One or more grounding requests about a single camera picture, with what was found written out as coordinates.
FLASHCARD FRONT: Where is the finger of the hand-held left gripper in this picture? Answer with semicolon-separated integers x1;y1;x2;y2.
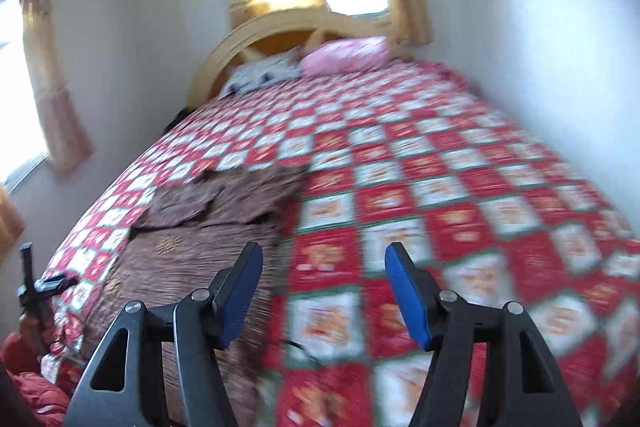
50;273;79;299

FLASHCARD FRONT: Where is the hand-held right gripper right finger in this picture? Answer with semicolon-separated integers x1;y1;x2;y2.
384;242;583;427

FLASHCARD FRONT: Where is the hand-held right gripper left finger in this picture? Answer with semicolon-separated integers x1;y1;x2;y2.
64;242;264;427

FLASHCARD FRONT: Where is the brown knit sweater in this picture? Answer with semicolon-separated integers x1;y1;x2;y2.
80;163;313;427

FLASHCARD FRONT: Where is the red checkered printed blanket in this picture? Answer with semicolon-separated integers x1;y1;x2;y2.
40;57;640;427

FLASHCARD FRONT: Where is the dark object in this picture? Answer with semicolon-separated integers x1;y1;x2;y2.
165;107;193;130

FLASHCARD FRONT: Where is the grey patterned pillow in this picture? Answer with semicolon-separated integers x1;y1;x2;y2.
218;47;306;100

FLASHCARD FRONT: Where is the pink pillow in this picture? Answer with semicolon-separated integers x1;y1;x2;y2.
299;36;391;78

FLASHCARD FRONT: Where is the yellow wooden headboard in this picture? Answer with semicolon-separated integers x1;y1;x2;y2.
186;9;401;108

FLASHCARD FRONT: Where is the black cable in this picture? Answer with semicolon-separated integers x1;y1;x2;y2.
282;338;322;366

